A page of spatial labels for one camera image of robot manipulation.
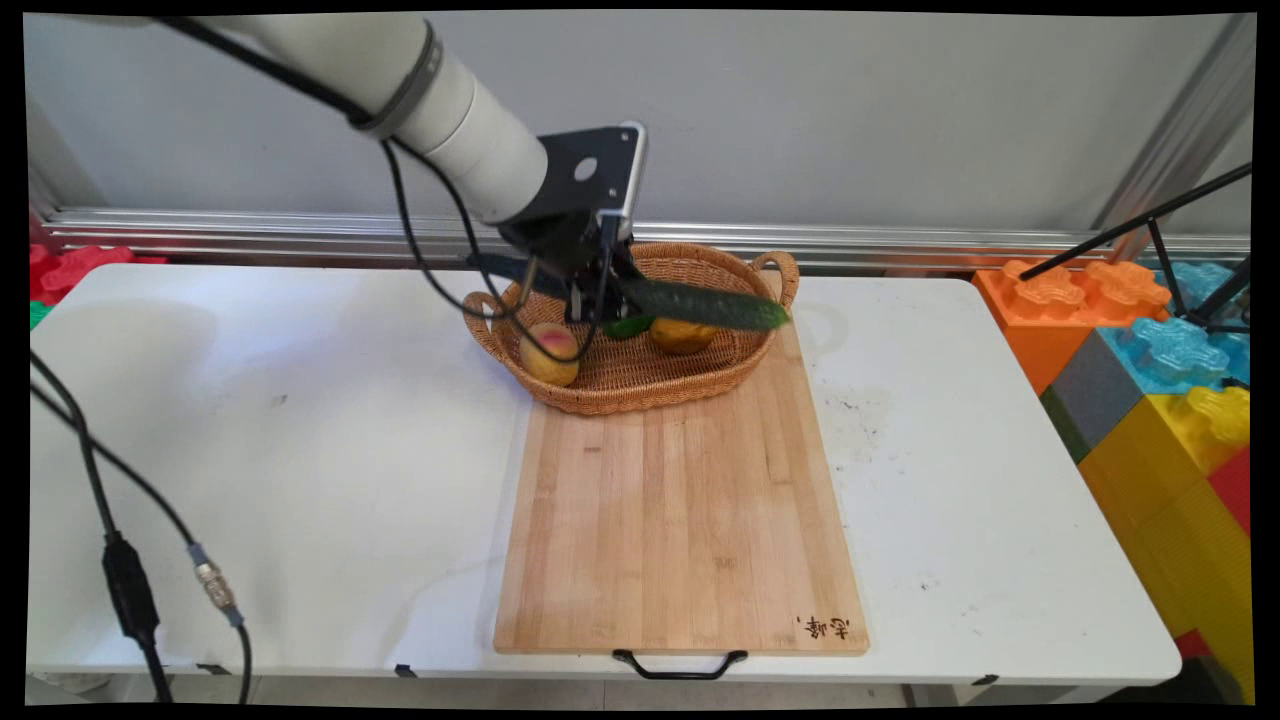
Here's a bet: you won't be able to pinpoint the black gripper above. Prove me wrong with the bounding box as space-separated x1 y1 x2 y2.
498 212 641 324

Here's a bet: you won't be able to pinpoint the dark green cucumber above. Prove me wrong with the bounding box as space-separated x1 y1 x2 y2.
467 253 792 332

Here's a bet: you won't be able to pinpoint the pink yellow peach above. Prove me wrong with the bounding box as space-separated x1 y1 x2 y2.
518 322 582 388

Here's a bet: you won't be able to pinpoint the woven wicker basket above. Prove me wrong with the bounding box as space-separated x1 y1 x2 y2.
462 242 801 417

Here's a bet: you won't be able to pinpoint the yellow orange mango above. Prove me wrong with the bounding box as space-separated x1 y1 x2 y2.
650 318 719 355

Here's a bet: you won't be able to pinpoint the wooden cutting board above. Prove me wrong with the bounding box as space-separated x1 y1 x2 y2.
493 322 870 657

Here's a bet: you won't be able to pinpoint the orange foam block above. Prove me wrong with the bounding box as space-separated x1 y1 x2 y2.
973 259 1173 397

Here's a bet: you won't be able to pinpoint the grey foam block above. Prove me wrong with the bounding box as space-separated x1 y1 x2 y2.
1039 330 1146 464

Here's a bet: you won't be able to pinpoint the red foam puzzle pieces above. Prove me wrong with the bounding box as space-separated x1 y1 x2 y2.
29 244 168 307

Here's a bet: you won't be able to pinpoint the blue foam block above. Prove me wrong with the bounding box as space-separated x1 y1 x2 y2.
1098 261 1252 398

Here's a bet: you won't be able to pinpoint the black tripod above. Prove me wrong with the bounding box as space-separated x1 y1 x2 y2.
1018 163 1253 335

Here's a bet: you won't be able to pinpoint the red foam block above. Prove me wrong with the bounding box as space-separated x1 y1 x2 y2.
1208 445 1252 536

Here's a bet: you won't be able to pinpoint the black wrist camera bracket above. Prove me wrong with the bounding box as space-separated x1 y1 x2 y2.
520 121 649 241

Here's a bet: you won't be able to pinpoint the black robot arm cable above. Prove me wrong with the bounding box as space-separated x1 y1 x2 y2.
155 15 616 365

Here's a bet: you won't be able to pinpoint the aluminium frame rail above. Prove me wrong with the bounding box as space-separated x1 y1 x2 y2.
40 208 1251 271

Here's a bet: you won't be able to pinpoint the black cutting board handle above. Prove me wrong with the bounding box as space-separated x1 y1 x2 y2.
612 649 749 682

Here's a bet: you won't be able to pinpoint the black cable with metal connector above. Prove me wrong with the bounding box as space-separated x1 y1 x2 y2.
28 382 254 705

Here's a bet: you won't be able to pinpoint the black cable with inline box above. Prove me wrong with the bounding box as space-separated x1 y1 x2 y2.
28 350 176 704

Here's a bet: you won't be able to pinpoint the aluminium frame post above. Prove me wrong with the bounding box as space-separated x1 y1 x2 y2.
1093 14 1257 263

